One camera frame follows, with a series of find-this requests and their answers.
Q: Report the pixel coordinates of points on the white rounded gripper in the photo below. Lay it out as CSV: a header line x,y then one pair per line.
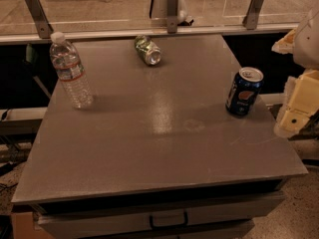
x,y
308,44

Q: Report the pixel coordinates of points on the blue pepsi can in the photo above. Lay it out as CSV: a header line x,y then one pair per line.
x,y
246,86

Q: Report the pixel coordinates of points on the green soda can lying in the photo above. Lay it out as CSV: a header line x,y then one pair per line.
x,y
148,50

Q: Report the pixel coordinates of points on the clear plastic water bottle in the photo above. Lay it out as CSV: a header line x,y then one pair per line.
x,y
70,70

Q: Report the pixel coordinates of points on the metal railing bar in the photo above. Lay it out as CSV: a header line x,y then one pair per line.
x,y
162,32

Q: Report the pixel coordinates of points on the right metal bracket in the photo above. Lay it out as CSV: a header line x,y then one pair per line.
x,y
251,18

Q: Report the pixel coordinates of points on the metal bracket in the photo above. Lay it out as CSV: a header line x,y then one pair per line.
x,y
171,15
251,18
44,29

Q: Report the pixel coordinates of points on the middle metal bracket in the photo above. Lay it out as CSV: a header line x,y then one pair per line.
x,y
171,15

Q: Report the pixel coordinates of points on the grey drawer with handle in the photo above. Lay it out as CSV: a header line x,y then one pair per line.
x,y
226,217

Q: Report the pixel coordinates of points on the left metal bracket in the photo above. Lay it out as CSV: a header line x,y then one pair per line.
x,y
44,29

